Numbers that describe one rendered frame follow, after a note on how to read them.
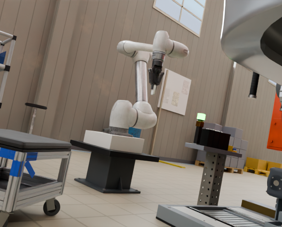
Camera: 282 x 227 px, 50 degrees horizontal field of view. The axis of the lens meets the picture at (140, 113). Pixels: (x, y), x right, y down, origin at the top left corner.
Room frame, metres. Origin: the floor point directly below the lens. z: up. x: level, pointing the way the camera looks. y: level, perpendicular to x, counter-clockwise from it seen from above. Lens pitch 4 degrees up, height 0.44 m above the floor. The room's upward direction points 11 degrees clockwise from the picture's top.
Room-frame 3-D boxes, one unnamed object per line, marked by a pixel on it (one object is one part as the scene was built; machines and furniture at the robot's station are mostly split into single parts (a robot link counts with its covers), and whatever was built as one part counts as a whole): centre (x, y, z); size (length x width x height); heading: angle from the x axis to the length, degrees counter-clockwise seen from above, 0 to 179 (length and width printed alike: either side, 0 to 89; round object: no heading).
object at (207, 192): (2.18, -0.59, 0.21); 0.10 x 0.10 x 0.42; 37
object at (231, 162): (7.20, -2.07, 0.51); 1.03 x 0.69 x 1.02; 134
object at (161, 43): (2.08, -0.05, 1.10); 0.13 x 0.11 x 0.16; 121
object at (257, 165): (8.94, -3.92, 0.21); 1.21 x 0.80 x 0.42; 134
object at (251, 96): (1.62, -0.57, 0.83); 0.04 x 0.04 x 0.16
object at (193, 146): (2.16, -0.56, 0.44); 0.43 x 0.17 x 0.03; 127
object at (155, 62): (2.08, -0.05, 0.92); 0.08 x 0.07 x 0.09; 124
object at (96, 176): (2.37, 0.14, 0.15); 0.50 x 0.50 x 0.30; 44
